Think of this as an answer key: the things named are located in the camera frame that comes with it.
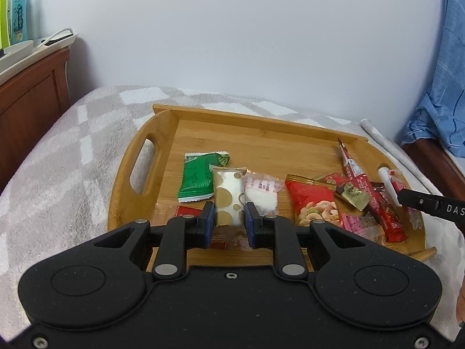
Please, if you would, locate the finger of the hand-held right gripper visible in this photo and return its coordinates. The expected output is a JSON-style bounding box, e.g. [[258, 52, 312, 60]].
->
[[397, 188, 437, 214]]

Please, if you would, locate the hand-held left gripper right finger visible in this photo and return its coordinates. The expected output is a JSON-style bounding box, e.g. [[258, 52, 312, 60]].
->
[[244, 202, 367, 277]]

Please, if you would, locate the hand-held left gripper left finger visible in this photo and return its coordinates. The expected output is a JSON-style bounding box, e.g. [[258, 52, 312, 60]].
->
[[92, 201, 216, 281]]

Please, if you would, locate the red-white dark snack packet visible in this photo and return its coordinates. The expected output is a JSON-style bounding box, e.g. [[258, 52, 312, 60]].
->
[[176, 205, 205, 219]]

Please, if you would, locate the red biscuit packet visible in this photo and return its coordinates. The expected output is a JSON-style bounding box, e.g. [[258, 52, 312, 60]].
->
[[377, 167, 425, 230]]

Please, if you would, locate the brown-red chocolate wafer bar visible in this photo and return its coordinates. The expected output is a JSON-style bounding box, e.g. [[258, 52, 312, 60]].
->
[[367, 182, 409, 243]]

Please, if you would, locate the white pink-print snack packet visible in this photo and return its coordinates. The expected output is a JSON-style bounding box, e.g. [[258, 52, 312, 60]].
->
[[243, 172, 285, 219]]

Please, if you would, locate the white gold-spotted snack packet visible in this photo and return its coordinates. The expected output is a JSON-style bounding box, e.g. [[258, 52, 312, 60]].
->
[[209, 166, 252, 252]]

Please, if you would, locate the green snack packet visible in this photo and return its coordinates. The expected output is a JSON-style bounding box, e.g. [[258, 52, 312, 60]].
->
[[178, 152, 232, 203]]

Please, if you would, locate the pink clear pastry packet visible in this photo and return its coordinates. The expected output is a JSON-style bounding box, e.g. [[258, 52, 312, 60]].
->
[[341, 211, 383, 243]]

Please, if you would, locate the gold-red candy packet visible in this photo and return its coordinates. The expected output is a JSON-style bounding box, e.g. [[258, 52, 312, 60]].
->
[[315, 172, 372, 211]]

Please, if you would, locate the wooden tray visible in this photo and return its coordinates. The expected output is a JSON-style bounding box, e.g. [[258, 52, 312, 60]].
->
[[108, 104, 437, 267]]

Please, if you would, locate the person's right hand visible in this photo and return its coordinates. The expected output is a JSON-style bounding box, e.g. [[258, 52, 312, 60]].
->
[[456, 286, 465, 331]]

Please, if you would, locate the rolled white towel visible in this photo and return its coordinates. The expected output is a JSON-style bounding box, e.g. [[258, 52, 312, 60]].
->
[[360, 118, 441, 194]]

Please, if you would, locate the red peanut snack bag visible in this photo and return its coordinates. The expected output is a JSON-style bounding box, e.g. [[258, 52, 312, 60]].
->
[[285, 175, 341, 231]]

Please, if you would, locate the small red-brown snack packet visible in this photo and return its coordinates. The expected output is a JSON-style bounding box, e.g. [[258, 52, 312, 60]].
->
[[337, 138, 368, 190]]

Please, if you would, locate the blue plaid cloth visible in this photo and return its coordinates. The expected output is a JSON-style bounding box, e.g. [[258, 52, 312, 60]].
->
[[400, 0, 465, 158]]

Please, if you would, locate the wooden cabinet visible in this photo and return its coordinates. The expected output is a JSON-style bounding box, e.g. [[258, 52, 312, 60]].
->
[[0, 47, 71, 190]]

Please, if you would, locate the white plastic tray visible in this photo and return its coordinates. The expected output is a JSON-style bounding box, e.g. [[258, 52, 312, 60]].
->
[[0, 31, 79, 85]]

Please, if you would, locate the teal bottle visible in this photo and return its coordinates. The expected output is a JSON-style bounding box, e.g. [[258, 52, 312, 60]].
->
[[11, 0, 30, 46]]

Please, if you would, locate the yellow-green bottle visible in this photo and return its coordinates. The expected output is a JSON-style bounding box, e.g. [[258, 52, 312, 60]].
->
[[0, 0, 11, 51]]

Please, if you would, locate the wooden bed frame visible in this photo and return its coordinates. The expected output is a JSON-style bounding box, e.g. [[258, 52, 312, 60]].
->
[[401, 140, 465, 201]]

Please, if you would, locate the white cable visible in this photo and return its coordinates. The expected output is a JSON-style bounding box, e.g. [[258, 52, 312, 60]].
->
[[33, 27, 75, 48]]

